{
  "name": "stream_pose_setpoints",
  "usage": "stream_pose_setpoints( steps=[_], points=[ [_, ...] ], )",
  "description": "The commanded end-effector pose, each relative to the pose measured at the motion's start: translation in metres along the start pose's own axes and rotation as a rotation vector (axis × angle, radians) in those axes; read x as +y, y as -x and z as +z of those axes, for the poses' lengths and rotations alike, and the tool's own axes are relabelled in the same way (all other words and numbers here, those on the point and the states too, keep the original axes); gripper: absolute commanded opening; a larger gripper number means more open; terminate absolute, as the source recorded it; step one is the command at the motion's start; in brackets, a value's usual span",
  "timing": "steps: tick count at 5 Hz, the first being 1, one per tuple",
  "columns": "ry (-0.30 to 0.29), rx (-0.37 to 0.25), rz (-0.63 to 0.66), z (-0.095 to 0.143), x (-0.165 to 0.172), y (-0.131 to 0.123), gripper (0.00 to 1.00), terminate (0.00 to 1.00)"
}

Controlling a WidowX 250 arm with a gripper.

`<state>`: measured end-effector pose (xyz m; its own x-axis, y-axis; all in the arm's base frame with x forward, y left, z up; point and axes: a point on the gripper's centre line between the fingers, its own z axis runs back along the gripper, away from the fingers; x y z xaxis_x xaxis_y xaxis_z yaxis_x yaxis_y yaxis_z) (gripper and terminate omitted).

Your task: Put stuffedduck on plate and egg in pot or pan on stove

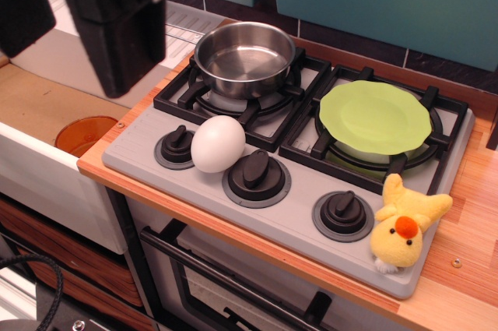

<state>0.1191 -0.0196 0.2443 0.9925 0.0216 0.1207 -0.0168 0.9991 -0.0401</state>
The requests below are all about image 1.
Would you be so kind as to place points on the white egg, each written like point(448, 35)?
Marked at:
point(217, 144)

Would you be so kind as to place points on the black right stove knob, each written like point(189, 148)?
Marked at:
point(343, 216)

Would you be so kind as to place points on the grey toy stove top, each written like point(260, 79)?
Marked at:
point(288, 223)

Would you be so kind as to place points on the white toy sink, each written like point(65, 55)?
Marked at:
point(52, 84)

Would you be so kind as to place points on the orange transparent plastic cup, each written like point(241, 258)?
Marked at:
point(80, 135)

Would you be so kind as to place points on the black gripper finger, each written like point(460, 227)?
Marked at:
point(123, 51)
point(23, 22)

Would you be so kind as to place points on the oven door with black handle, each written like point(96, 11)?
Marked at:
point(220, 287)

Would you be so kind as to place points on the green plastic plate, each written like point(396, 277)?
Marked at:
point(374, 117)

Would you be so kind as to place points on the yellow stuffed duck toy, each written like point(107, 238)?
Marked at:
point(397, 240)

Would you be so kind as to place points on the black left burner grate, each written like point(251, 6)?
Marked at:
point(266, 120)

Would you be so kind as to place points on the black middle stove knob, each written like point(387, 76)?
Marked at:
point(257, 181)

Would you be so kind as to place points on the black right burner grate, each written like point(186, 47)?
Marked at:
point(429, 169)

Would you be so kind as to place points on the wooden drawer fronts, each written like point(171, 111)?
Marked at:
point(93, 276)

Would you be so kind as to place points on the stainless steel pot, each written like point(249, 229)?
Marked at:
point(245, 60)

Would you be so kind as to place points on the black stove knob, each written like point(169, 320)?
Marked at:
point(173, 150)
point(257, 181)
point(343, 216)

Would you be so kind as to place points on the black left stove knob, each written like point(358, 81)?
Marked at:
point(173, 150)

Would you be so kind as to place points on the black burner grate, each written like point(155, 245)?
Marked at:
point(429, 169)
point(266, 120)

